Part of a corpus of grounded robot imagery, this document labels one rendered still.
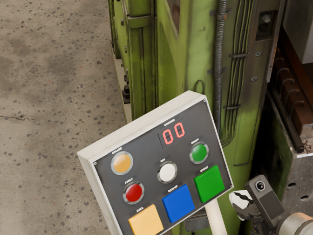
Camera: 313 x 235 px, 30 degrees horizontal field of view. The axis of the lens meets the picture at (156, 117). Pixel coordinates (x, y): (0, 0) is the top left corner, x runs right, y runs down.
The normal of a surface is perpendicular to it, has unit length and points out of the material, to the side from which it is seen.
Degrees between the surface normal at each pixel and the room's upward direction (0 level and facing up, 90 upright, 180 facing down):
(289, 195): 90
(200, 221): 90
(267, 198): 28
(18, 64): 0
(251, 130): 90
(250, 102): 90
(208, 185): 60
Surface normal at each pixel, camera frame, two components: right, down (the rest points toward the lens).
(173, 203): 0.50, 0.21
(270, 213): 0.26, -0.27
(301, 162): 0.19, 0.75
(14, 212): -0.01, -0.65
